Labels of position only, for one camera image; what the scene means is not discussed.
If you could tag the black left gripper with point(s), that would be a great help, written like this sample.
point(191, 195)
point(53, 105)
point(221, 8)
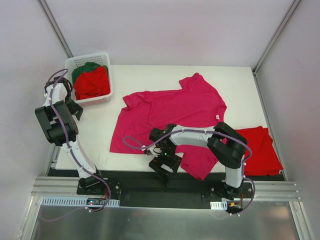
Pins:
point(75, 110)

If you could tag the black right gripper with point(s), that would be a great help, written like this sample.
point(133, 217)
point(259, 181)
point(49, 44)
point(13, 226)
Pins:
point(165, 166)

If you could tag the white perforated plastic basket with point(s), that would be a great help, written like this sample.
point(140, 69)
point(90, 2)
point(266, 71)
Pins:
point(101, 58)

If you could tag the pink t shirt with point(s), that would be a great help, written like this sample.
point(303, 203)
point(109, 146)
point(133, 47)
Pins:
point(196, 104)

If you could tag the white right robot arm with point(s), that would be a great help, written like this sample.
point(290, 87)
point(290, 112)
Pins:
point(226, 144)

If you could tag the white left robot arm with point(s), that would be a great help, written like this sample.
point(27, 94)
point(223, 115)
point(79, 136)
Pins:
point(57, 118)

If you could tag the red t shirt in basket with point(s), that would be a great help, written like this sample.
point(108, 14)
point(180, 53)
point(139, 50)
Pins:
point(92, 84)

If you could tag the green t shirt in basket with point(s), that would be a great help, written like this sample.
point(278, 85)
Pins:
point(86, 68)

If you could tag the folded red t shirt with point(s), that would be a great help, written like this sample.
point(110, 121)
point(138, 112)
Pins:
point(264, 161)

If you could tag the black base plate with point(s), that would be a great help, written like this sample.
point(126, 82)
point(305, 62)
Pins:
point(145, 190)

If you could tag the left aluminium frame post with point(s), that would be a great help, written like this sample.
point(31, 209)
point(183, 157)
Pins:
point(49, 15)

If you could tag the aluminium frame post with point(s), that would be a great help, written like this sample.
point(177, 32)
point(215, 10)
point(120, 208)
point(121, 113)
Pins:
point(49, 15)
point(294, 5)

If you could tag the right aluminium frame post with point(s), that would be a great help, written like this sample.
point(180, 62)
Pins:
point(294, 5)

